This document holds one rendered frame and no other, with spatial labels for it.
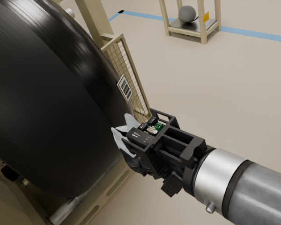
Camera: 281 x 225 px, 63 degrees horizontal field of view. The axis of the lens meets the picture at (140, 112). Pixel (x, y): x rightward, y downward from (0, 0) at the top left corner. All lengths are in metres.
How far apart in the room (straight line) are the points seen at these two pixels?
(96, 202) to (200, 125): 1.34
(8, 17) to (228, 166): 0.46
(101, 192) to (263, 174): 0.65
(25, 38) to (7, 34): 0.03
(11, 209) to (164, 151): 0.58
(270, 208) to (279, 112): 1.86
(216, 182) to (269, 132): 1.71
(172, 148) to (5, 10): 0.41
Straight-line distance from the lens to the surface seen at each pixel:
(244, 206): 0.28
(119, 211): 1.79
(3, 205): 0.80
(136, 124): 0.41
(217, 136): 1.93
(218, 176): 0.29
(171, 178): 0.36
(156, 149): 0.33
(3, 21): 0.53
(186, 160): 0.29
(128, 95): 0.57
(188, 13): 3.00
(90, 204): 0.86
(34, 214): 0.85
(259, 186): 0.28
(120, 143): 0.43
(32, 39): 0.50
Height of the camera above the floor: 1.57
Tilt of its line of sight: 44 degrees down
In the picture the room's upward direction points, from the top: 23 degrees counter-clockwise
